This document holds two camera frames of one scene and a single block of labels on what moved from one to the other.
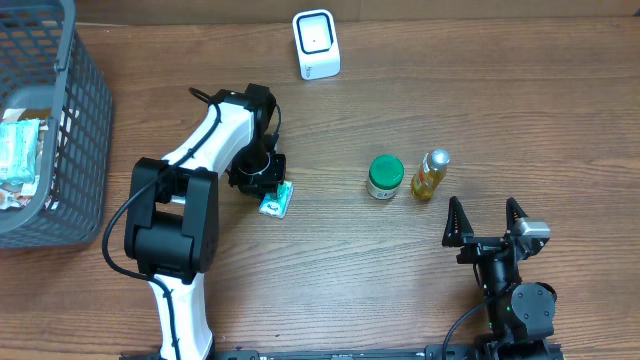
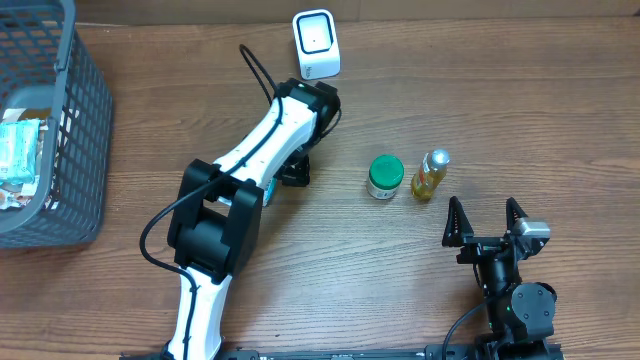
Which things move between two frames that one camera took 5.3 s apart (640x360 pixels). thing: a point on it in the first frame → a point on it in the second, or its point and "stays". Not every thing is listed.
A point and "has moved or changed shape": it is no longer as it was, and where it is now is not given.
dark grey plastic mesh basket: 45,64 stays
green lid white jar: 385,174 stays
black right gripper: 459,233 stays
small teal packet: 278,205 has moved or changed shape
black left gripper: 270,182 → 300,175
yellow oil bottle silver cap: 431,171 stays
